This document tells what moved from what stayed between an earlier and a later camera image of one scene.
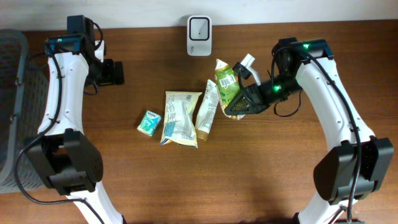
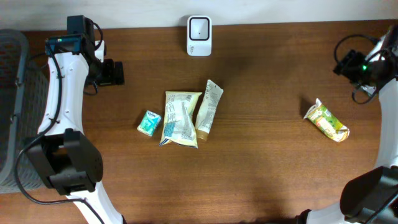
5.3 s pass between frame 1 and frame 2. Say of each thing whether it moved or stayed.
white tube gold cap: stayed
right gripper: moved
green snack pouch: moved
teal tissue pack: stayed
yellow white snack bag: stayed
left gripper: stayed
